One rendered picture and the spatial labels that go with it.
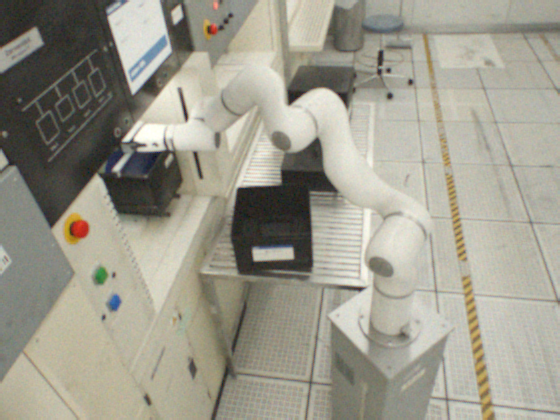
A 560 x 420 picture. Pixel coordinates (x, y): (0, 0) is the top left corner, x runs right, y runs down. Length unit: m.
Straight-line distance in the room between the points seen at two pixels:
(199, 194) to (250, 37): 1.46
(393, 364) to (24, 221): 1.02
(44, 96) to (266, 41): 2.18
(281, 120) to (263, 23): 1.96
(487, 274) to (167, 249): 1.79
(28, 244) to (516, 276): 2.40
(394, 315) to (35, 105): 1.03
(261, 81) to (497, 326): 1.82
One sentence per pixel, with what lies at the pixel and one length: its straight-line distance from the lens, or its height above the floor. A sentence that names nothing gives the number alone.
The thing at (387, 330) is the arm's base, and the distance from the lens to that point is 1.43.
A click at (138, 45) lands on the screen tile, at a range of 1.29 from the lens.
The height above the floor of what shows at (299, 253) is 0.84.
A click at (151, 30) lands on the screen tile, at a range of 1.36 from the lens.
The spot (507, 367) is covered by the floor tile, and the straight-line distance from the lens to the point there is 2.41.
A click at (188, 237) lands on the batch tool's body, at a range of 1.65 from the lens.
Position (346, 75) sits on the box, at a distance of 2.30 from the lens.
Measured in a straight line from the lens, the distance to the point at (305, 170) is 1.89.
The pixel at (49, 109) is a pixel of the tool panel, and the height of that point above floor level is 1.59.
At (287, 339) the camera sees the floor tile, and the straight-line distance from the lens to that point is 2.35.
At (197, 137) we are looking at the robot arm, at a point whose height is 1.26.
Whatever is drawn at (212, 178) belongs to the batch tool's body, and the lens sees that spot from 1.74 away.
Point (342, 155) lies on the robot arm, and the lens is 1.11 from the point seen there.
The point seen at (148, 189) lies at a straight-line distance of 1.52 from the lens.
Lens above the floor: 1.96
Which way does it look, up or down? 41 degrees down
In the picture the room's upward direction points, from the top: 6 degrees counter-clockwise
